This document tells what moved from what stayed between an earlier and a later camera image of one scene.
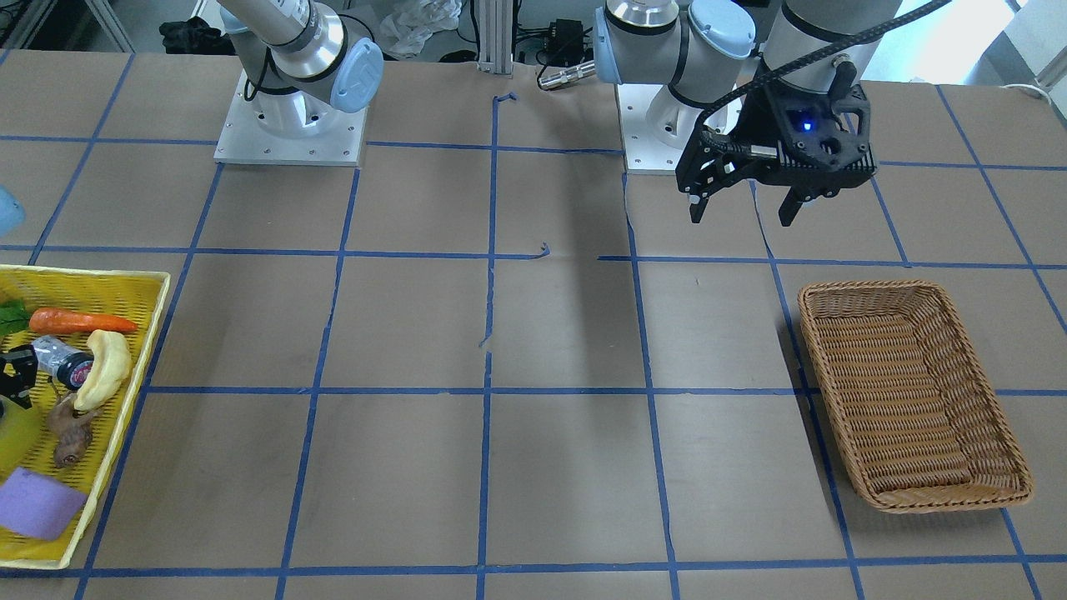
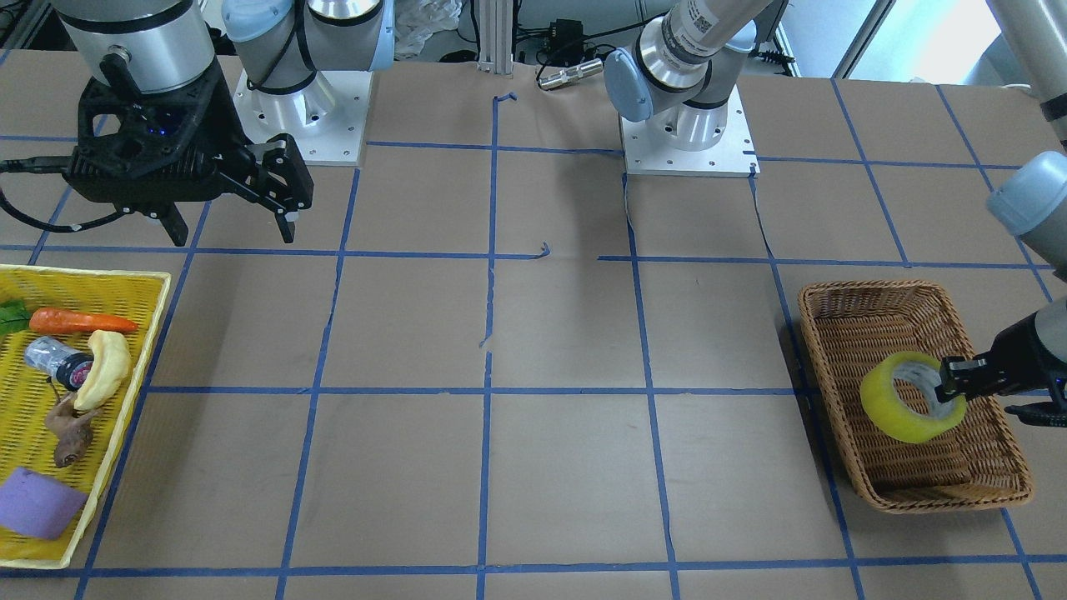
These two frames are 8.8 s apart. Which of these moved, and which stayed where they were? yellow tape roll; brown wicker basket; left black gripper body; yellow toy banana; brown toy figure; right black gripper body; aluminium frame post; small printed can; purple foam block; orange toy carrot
Moved: left black gripper body; right black gripper body; yellow tape roll
Stayed: aluminium frame post; brown toy figure; orange toy carrot; small printed can; purple foam block; brown wicker basket; yellow toy banana
